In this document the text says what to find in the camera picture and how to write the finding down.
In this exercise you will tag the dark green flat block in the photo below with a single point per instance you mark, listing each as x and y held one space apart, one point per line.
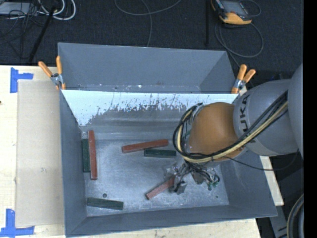
85 155
159 153
105 203

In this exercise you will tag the grey metal bin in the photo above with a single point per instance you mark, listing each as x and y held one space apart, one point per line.
138 66

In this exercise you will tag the red-brown flat block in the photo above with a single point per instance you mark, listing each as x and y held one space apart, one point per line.
92 155
144 145
158 189

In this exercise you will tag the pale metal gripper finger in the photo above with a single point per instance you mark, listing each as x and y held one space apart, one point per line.
180 188
171 170

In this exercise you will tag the pale wood flat board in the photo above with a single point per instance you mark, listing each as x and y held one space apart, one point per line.
37 152

